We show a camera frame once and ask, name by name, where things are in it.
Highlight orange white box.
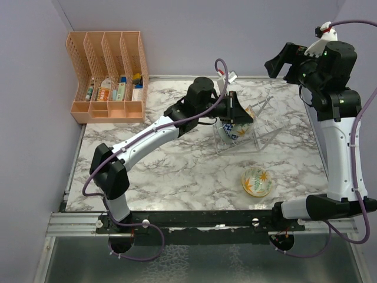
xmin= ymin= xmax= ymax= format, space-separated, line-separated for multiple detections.
xmin=96 ymin=77 xmax=111 ymax=102

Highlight blue orange floral bowl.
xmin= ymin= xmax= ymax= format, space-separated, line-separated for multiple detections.
xmin=232 ymin=124 xmax=253 ymax=137

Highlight white wire dish rack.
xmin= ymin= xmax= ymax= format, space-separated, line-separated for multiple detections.
xmin=213 ymin=96 xmax=285 ymax=155

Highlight small bottles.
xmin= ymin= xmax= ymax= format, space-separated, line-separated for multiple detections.
xmin=85 ymin=83 xmax=94 ymax=101

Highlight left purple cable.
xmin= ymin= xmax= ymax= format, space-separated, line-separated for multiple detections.
xmin=82 ymin=58 xmax=229 ymax=262

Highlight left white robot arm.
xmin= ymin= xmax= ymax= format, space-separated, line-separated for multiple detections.
xmin=90 ymin=77 xmax=254 ymax=233

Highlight white flat packet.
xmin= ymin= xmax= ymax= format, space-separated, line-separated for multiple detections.
xmin=132 ymin=88 xmax=143 ymax=101

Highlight black mounting base rail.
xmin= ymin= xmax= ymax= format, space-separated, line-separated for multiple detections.
xmin=96 ymin=210 xmax=305 ymax=245

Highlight yellow leaf patterned bowl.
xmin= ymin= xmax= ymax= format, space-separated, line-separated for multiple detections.
xmin=241 ymin=167 xmax=275 ymax=198

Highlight peach plastic desk organizer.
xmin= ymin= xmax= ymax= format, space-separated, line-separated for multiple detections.
xmin=66 ymin=31 xmax=149 ymax=124

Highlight purple cable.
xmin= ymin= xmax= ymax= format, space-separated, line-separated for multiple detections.
xmin=275 ymin=19 xmax=377 ymax=258
xmin=82 ymin=58 xmax=229 ymax=262

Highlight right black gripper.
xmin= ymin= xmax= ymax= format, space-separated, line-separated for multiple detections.
xmin=265 ymin=42 xmax=326 ymax=93

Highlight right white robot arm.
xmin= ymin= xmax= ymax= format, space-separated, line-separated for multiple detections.
xmin=264 ymin=41 xmax=376 ymax=231

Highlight yellow black toy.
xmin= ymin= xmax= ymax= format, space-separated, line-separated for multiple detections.
xmin=132 ymin=73 xmax=143 ymax=85

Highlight red patterned bowl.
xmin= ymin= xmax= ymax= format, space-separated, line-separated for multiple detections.
xmin=222 ymin=123 xmax=240 ymax=140

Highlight aluminium frame rail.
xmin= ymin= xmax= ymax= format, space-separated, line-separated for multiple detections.
xmin=47 ymin=212 xmax=358 ymax=237

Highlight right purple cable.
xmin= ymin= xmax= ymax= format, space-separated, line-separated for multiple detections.
xmin=275 ymin=19 xmax=377 ymax=258

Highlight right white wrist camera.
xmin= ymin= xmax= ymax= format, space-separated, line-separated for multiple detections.
xmin=304 ymin=21 xmax=338 ymax=57

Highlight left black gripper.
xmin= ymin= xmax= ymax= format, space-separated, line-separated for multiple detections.
xmin=197 ymin=91 xmax=253 ymax=124

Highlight teal white box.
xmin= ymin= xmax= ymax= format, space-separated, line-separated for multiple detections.
xmin=113 ymin=82 xmax=127 ymax=101

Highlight teal ceramic bowl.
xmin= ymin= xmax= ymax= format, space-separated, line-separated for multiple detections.
xmin=214 ymin=120 xmax=233 ymax=144

